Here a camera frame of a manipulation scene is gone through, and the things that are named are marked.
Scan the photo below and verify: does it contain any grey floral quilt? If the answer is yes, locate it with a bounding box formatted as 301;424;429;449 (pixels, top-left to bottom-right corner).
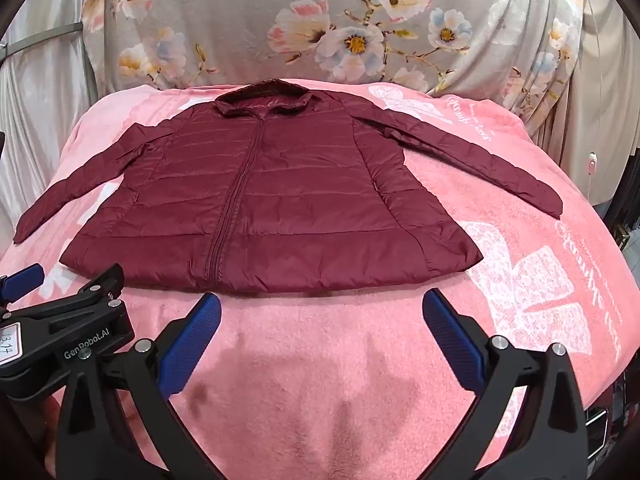
81;0;587;137

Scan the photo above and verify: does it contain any white satin curtain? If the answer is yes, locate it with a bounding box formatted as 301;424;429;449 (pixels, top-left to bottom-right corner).
0;0;112;248

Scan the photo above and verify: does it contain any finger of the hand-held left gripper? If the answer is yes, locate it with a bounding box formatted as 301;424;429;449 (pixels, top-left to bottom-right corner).
0;263;47;311
27;263;126;322

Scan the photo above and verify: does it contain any dark wooden furniture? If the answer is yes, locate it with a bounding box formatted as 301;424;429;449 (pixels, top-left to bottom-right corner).
597;152;640;281

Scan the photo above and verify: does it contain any white cable with pink switch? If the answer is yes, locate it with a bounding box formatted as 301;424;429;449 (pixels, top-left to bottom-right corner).
580;0;602;211

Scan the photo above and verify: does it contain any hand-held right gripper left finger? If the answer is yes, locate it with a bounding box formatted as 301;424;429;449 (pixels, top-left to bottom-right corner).
54;292;223;480

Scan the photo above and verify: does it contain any grey metal rail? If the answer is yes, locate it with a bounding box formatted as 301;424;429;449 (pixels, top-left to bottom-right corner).
0;22;84;59

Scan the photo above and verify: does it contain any maroon puffer jacket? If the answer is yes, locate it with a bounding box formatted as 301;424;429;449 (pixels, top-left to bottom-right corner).
12;79;564;295

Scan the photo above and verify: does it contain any pink printed blanket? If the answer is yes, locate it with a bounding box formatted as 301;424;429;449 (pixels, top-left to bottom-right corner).
0;80;637;480

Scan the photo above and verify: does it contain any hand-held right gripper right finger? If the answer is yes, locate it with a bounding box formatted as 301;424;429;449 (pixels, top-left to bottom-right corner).
422;287;592;480

